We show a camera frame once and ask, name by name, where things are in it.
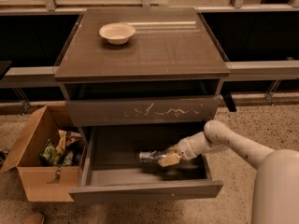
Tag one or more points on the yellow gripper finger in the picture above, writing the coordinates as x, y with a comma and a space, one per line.
169, 159

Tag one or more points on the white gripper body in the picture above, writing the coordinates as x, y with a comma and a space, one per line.
186, 150

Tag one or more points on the silver redbull can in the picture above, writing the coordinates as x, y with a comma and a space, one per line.
150, 157

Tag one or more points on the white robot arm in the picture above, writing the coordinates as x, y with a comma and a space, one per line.
215, 136

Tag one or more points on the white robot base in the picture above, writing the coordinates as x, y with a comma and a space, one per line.
276, 189

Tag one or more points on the open grey middle drawer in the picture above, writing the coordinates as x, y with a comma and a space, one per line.
112, 171

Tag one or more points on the grey drawer cabinet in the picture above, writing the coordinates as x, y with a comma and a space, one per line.
171, 55

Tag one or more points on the scratched grey top drawer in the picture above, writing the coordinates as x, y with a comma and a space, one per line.
141, 111

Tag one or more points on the tan snack bag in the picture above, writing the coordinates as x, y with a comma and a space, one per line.
67, 141

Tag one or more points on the green snack bag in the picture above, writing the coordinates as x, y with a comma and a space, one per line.
50, 155

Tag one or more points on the open cardboard box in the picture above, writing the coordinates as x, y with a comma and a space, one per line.
42, 183

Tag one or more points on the white paper bowl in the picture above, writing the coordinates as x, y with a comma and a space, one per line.
117, 33

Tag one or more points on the brown shoe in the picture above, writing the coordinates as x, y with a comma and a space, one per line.
35, 218

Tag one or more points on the metal window rail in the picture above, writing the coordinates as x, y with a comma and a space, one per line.
43, 76

